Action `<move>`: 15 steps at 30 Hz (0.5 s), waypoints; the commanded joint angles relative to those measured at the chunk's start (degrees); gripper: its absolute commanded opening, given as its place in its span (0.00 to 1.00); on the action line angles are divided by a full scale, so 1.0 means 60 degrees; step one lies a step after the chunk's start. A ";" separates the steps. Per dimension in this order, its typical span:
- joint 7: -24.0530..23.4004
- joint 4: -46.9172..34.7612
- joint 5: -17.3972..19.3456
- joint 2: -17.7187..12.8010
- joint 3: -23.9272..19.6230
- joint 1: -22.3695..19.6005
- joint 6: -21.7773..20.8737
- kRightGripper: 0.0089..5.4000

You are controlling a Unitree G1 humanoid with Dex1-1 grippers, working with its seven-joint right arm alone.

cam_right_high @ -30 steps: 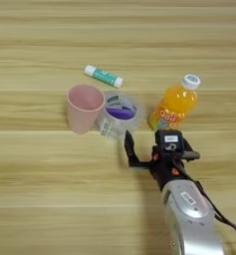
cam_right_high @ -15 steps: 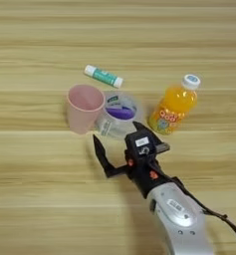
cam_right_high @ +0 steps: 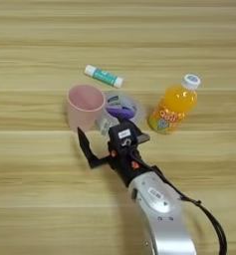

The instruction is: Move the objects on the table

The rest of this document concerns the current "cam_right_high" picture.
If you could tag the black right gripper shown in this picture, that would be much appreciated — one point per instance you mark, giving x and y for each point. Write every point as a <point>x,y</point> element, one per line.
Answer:
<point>126,162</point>

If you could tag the clear packing tape roll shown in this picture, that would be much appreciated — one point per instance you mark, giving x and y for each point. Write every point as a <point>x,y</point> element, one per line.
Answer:
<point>129,106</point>

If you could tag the pink plastic cup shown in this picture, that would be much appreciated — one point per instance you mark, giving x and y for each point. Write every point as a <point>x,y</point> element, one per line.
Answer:
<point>84,103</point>

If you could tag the orange juice bottle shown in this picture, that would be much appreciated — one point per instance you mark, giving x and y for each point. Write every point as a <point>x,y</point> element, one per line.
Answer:
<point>174,109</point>

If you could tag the black box with white label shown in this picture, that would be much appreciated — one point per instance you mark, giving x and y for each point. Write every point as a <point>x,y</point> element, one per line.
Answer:
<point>123,134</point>

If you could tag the green white glue stick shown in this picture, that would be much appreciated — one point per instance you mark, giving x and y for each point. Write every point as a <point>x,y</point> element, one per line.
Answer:
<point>104,76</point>

